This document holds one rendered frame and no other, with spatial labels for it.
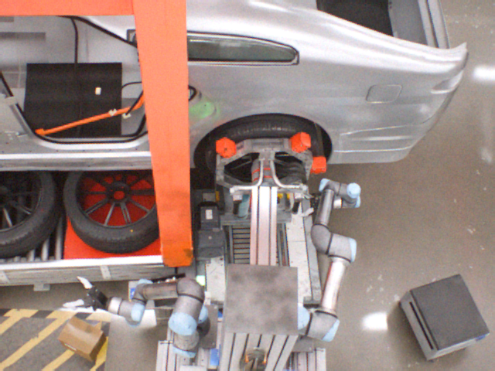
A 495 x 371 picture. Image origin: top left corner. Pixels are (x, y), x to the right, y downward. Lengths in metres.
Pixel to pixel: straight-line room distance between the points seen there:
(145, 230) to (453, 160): 2.37
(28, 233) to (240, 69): 1.70
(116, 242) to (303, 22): 1.75
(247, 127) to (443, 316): 1.66
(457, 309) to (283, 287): 2.16
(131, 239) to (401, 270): 1.81
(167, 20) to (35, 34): 2.32
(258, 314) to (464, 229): 2.88
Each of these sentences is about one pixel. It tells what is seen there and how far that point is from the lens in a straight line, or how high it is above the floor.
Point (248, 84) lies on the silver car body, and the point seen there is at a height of 1.57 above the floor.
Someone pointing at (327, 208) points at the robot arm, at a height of 1.03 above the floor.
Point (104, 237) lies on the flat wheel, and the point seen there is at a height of 0.50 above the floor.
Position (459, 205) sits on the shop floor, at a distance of 5.15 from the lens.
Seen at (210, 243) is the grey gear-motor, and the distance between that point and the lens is 4.25.
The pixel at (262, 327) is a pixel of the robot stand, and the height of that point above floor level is 2.03.
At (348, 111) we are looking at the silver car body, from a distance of 3.71.
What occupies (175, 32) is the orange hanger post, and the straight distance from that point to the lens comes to 2.28.
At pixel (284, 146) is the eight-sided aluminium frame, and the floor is 1.12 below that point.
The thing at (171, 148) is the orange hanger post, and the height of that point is 1.86.
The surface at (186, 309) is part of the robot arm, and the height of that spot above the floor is 1.46.
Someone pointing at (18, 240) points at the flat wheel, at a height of 0.48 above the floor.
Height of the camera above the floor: 4.32
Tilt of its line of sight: 62 degrees down
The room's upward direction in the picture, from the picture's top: 8 degrees clockwise
